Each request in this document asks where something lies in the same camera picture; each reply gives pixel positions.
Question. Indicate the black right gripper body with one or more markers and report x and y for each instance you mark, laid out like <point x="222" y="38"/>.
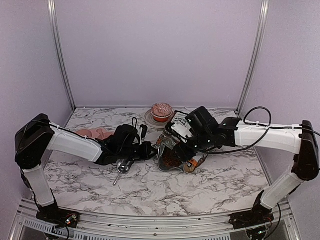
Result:
<point x="182" y="151"/>

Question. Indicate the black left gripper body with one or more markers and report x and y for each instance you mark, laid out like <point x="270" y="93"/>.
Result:
<point x="144" y="154"/>

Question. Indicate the white brown pet food bag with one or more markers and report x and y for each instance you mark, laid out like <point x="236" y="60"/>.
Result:
<point x="166" y="142"/>

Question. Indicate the silver metal scoop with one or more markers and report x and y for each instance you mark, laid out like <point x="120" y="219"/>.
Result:
<point x="123" y="166"/>

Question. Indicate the pink double pet feeder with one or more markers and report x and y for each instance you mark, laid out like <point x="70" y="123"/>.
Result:
<point x="99" y="133"/>

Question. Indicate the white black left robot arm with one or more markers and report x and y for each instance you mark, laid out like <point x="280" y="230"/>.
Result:
<point x="123" y="147"/>

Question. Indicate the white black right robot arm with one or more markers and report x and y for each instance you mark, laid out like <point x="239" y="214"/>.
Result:
<point x="201" y="133"/>

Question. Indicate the white tape roll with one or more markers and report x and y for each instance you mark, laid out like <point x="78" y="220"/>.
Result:
<point x="149" y="119"/>

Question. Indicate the red patterned ceramic bowl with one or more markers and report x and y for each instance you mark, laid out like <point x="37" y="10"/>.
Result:
<point x="161" y="111"/>

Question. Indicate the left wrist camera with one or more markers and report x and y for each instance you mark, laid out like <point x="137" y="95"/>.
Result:
<point x="142" y="133"/>

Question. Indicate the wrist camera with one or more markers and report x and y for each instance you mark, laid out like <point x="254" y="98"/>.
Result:
<point x="181" y="131"/>
<point x="142" y="133"/>

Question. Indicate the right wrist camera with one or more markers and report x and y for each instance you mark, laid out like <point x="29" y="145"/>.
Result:
<point x="181" y="131"/>

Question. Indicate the aluminium front frame rail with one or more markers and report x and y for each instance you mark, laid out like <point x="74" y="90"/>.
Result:
<point x="100" y="226"/>

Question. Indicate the right aluminium frame post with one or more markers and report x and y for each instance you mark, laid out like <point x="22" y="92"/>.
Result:
<point x="257" y="46"/>

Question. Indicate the aluminium frame post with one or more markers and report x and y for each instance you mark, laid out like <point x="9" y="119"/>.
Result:
<point x="257" y="46"/>
<point x="59" y="52"/>

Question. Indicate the left aluminium frame post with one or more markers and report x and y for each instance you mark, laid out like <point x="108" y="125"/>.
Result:
<point x="59" y="52"/>

